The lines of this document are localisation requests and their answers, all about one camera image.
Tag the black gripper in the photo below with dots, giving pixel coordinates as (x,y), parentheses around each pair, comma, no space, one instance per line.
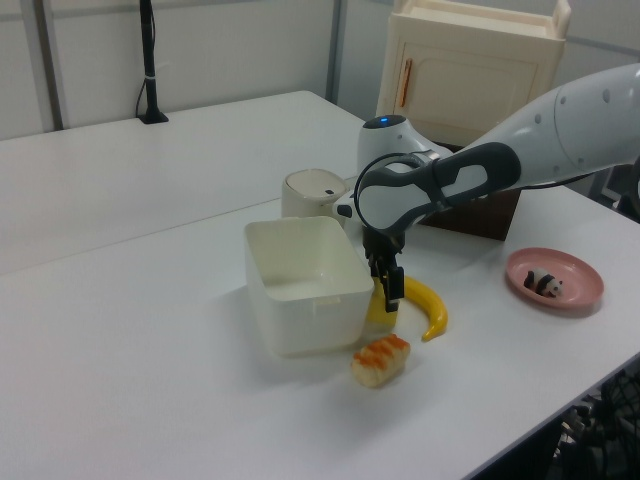
(384,244)

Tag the yellow cube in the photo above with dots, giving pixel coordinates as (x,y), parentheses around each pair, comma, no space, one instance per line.
(376,307)

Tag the white grey Franka robot arm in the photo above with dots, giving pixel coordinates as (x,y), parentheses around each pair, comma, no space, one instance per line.
(550,130)

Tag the white plastic box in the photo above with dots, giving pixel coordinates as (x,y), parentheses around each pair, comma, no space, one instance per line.
(307,290)

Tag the yellow toy banana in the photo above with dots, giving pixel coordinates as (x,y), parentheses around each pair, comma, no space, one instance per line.
(427,300)

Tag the toy salmon roe sushi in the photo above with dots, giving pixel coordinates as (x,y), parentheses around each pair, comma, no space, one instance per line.
(381,361)

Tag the dark brown wooden drawer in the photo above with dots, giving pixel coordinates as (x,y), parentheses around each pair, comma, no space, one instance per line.
(480,217)

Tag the cream small lidded bin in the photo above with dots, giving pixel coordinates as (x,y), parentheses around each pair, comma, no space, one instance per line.
(307,197)

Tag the black white toy panda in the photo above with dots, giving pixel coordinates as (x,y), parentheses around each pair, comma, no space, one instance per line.
(544,283)

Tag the pink plate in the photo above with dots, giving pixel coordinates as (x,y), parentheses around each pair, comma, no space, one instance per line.
(575,292)

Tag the cream toy cabinet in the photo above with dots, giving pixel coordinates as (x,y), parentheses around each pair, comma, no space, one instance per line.
(470,75)

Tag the black pole stand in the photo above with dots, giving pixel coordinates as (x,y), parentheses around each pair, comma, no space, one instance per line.
(148,60)

